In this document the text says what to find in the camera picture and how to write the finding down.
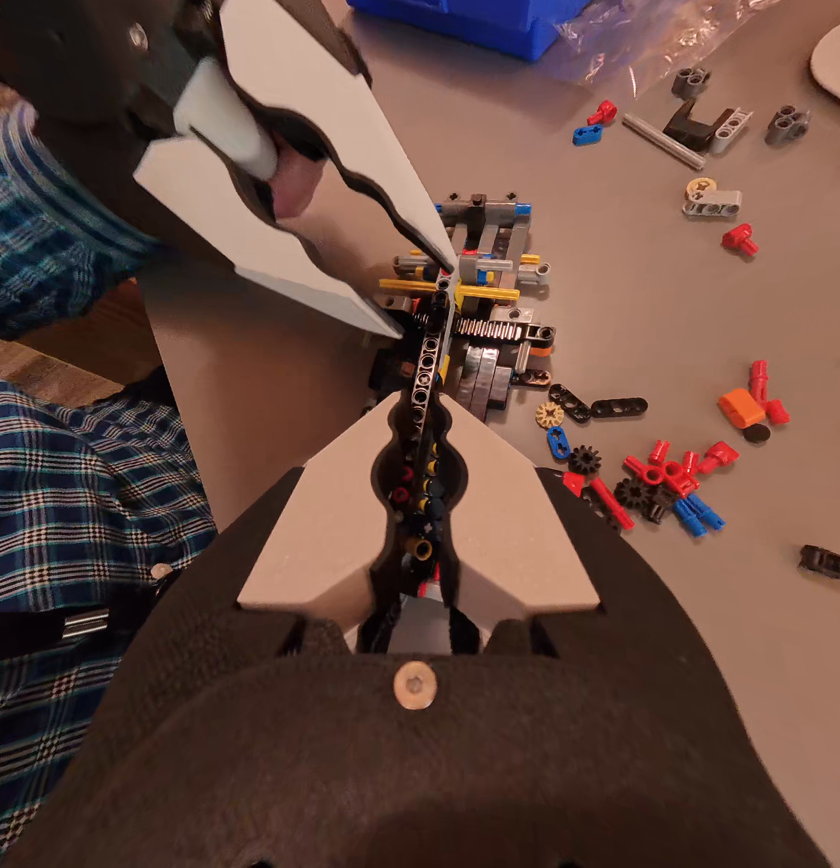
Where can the black three-hole lego liftarm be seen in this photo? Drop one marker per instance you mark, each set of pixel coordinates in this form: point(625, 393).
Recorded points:
point(569, 403)
point(619, 407)

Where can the dark grey double lego connector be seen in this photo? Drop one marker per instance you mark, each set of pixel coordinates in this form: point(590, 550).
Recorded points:
point(787, 125)

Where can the blue lego pin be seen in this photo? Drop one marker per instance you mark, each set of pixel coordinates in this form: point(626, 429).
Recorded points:
point(690, 519)
point(708, 510)

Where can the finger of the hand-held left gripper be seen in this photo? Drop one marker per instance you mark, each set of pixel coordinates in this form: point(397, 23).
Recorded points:
point(325, 81)
point(210, 203)

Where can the black lego frame piece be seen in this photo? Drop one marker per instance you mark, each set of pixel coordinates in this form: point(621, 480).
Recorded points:
point(827, 561)

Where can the light grey lego connector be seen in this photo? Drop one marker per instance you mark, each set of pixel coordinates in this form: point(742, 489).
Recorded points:
point(715, 203)

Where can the red lego connector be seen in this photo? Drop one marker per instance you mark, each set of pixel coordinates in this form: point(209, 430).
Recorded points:
point(604, 112)
point(740, 239)
point(573, 483)

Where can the blue plastic bin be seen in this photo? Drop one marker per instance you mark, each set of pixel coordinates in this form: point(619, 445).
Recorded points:
point(461, 24)

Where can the person's left forearm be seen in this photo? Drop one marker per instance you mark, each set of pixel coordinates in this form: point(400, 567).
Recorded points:
point(40, 237)

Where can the grey long lego axle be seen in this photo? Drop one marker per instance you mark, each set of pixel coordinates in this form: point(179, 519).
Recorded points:
point(664, 140)

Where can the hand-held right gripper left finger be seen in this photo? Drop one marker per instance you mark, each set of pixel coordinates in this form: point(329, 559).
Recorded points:
point(311, 542)

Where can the light grey short lego beam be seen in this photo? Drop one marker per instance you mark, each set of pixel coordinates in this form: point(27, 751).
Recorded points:
point(732, 129)

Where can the black small round lego piece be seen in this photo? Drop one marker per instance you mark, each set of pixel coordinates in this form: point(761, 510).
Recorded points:
point(756, 433)

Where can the orange lego block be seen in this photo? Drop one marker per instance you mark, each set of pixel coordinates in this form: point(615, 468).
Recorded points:
point(740, 407)

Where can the person's left hand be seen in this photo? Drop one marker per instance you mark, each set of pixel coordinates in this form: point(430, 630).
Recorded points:
point(298, 183)

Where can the black small lego gear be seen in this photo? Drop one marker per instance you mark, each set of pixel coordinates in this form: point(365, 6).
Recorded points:
point(633, 492)
point(585, 460)

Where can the white tablet stand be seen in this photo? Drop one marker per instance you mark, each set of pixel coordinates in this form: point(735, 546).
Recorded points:
point(837, 61)

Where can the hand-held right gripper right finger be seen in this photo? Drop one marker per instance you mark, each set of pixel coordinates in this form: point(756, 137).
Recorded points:
point(522, 542)

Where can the clear empty plastic bag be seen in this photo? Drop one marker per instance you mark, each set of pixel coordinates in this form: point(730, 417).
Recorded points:
point(650, 41)

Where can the red lego axle pin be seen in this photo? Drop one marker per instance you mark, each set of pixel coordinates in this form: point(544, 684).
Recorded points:
point(611, 505)

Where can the dark grey small lego connector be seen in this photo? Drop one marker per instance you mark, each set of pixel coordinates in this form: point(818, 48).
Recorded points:
point(691, 82)

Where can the tan toothed lego gear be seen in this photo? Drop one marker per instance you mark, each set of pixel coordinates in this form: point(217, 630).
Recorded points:
point(550, 414)

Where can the cluster of red lego connectors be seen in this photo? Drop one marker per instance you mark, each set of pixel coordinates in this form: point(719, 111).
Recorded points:
point(671, 471)

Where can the tan lego pulley wheel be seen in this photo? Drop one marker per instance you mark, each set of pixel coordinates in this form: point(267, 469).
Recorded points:
point(699, 187)

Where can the blue thin lego liftarm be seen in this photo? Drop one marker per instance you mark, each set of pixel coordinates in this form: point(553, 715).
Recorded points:
point(559, 441)
point(588, 134)

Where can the lego car chassis model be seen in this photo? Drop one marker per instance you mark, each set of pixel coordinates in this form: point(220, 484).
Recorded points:
point(488, 298)

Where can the black u-shaped lego bracket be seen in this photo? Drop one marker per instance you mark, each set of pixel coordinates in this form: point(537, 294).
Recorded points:
point(691, 129)

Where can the black lego connector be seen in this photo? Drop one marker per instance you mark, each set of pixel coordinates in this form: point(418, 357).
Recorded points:
point(659, 510)

